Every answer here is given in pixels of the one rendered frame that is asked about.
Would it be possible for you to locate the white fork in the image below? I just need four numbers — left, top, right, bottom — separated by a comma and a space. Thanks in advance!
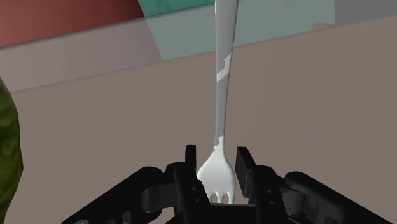
196, 0, 240, 205

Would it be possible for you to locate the green bumpy round object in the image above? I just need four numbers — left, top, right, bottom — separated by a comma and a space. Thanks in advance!
0, 77, 24, 215

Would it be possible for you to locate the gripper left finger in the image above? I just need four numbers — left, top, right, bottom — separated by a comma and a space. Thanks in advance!
61, 144, 212, 224

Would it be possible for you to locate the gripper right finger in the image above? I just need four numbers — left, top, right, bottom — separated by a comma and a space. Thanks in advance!
234, 146, 394, 224

